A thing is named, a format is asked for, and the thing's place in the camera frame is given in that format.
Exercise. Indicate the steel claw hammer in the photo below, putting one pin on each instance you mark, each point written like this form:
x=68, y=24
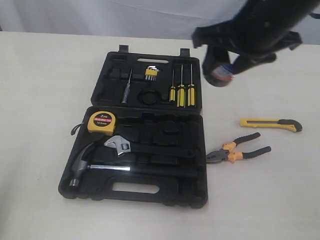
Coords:
x=81, y=165

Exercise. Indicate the middle yellow black screwdriver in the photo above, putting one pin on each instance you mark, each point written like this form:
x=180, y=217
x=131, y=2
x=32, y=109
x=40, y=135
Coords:
x=181, y=95

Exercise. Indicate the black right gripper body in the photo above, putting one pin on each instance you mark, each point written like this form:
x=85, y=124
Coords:
x=223, y=36

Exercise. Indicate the clear handled tester screwdriver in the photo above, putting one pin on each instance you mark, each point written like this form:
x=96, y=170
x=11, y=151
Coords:
x=127, y=88

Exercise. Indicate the yellow utility knife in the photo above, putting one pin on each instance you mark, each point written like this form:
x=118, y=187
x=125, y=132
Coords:
x=287, y=124

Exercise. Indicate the black plastic tool case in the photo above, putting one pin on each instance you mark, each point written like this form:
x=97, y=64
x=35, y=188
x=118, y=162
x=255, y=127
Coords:
x=142, y=139

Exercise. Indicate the black electrical tape roll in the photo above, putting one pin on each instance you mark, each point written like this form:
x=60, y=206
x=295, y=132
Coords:
x=220, y=76

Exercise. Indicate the left yellow black screwdriver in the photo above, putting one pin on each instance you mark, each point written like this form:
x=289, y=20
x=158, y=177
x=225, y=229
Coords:
x=172, y=92

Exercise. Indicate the chrome adjustable wrench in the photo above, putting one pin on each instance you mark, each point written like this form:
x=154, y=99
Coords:
x=124, y=146

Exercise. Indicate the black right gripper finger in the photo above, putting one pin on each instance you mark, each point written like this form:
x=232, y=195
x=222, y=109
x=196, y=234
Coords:
x=247, y=60
x=214, y=57

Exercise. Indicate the yellow tape measure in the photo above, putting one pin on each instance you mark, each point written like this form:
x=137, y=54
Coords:
x=103, y=122

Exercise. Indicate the yellow black screwdriver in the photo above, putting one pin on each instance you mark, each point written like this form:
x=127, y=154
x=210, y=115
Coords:
x=191, y=90
x=181, y=95
x=172, y=92

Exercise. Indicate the orange black pliers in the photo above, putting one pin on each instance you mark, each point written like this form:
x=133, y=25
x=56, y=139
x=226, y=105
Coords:
x=227, y=152

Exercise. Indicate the yellow hex key set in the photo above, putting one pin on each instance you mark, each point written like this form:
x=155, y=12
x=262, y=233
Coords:
x=151, y=73

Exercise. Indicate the right yellow black screwdriver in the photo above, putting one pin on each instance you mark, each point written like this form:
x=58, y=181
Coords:
x=191, y=90

